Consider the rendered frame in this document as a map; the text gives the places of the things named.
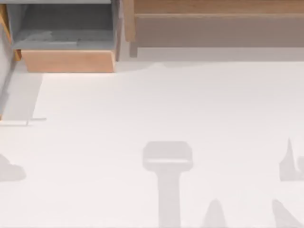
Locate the grey pulled-out drawer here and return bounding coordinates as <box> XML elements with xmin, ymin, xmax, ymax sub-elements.
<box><xmin>5</xmin><ymin>0</ymin><xmax>119</xmax><ymax>51</ymax></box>

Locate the pale wooden drawer front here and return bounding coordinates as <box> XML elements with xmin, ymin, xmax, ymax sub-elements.
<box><xmin>20</xmin><ymin>49</ymin><xmax>116</xmax><ymax>73</ymax></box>

